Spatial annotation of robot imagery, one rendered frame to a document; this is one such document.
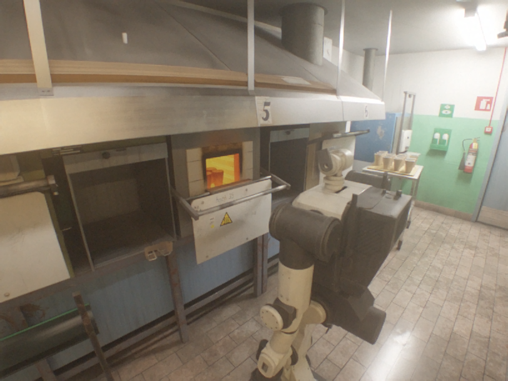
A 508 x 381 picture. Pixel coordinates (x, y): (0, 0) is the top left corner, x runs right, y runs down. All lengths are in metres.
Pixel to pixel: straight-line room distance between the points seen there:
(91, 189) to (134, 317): 0.88
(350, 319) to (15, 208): 1.21
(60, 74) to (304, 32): 2.03
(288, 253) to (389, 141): 3.36
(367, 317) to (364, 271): 0.22
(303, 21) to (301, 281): 2.27
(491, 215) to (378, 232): 4.25
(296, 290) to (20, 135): 0.88
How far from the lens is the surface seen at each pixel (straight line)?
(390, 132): 3.84
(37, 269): 1.27
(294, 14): 2.61
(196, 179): 1.46
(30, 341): 1.49
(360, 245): 0.70
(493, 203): 4.81
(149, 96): 1.01
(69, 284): 1.47
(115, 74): 1.02
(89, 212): 1.97
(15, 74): 0.99
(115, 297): 1.65
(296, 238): 0.57
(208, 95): 1.13
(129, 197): 2.00
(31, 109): 0.95
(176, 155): 1.39
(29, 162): 1.25
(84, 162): 1.24
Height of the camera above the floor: 1.61
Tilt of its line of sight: 19 degrees down
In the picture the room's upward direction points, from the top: straight up
